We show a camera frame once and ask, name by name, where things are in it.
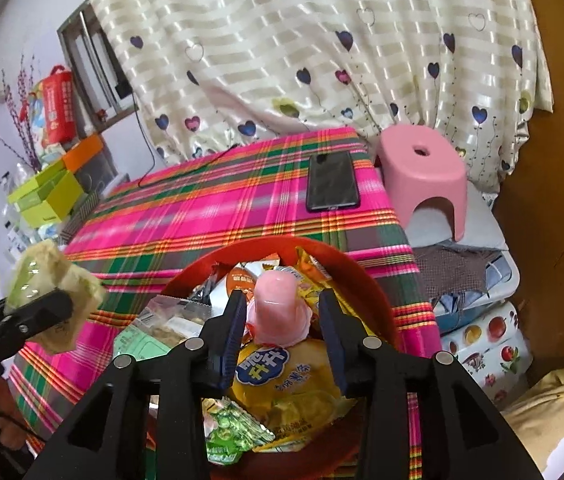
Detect lime green cardboard box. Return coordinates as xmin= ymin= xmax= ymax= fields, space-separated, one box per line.
xmin=7 ymin=165 xmax=85 ymax=226

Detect brown checked cloth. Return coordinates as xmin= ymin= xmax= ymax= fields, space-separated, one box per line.
xmin=414 ymin=245 xmax=500 ymax=301

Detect mint green peanut packet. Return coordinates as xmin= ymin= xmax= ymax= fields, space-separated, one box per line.
xmin=112 ymin=294 xmax=215 ymax=363

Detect orange box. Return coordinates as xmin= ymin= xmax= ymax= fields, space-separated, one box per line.
xmin=61 ymin=134 xmax=104 ymax=171

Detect black smartphone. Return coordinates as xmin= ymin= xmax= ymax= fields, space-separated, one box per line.
xmin=306 ymin=151 xmax=361 ymax=212

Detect white orange snack packet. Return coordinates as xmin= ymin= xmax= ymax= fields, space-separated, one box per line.
xmin=224 ymin=262 xmax=263 ymax=311

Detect purple flower branches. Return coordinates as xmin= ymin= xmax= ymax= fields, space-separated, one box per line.
xmin=0 ymin=52 xmax=45 ymax=171

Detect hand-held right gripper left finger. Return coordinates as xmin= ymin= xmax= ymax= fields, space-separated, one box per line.
xmin=24 ymin=290 xmax=247 ymax=480

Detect window frame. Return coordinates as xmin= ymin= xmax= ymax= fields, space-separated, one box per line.
xmin=57 ymin=0 xmax=138 ymax=133

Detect green pea snack packet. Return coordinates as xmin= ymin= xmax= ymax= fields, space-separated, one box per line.
xmin=203 ymin=397 xmax=275 ymax=467

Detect black charging cable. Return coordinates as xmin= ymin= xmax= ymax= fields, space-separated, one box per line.
xmin=132 ymin=87 xmax=240 ymax=188

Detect cream heart print curtain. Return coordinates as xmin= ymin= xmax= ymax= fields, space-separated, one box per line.
xmin=76 ymin=0 xmax=555 ymax=196

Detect grey blue folded bedding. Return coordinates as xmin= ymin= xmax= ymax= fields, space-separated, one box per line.
xmin=404 ymin=180 xmax=520 ymax=311

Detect pink jelly cup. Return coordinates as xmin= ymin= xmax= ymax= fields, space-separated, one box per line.
xmin=244 ymin=267 xmax=313 ymax=348

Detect black white striped box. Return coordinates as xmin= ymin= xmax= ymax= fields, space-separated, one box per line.
xmin=59 ymin=192 xmax=103 ymax=243

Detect yellow chip packet blue logo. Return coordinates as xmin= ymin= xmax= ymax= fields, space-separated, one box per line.
xmin=227 ymin=337 xmax=357 ymax=453

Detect beige cloth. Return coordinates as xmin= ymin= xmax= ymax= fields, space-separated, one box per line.
xmin=502 ymin=362 xmax=564 ymax=471

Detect black snack packet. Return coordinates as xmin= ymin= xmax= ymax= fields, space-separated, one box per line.
xmin=189 ymin=260 xmax=227 ymax=308

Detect long gold snack packet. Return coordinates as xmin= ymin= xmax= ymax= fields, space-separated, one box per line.
xmin=294 ymin=246 xmax=347 ymax=321

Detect fruit print blanket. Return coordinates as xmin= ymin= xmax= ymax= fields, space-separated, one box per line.
xmin=439 ymin=300 xmax=535 ymax=406

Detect pink green plaid tablecloth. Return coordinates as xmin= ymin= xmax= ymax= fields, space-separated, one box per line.
xmin=7 ymin=127 xmax=442 ymax=480

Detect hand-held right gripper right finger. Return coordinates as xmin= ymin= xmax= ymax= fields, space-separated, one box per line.
xmin=318 ymin=289 xmax=545 ymax=480

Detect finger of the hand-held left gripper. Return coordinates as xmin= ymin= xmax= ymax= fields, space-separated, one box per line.
xmin=0 ymin=289 xmax=75 ymax=346

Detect wooden wardrobe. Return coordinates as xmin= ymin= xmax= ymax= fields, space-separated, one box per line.
xmin=492 ymin=0 xmax=564 ymax=401

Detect red plastic basket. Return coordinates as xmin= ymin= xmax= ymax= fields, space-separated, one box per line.
xmin=149 ymin=236 xmax=403 ymax=480

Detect pale yellow snack packet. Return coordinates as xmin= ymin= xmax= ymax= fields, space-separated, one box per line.
xmin=3 ymin=239 xmax=105 ymax=353

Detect pink plastic stool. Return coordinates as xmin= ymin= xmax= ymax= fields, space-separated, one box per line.
xmin=374 ymin=125 xmax=468 ymax=243

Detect red packaged bag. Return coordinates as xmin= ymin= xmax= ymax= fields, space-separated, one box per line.
xmin=42 ymin=65 xmax=80 ymax=145

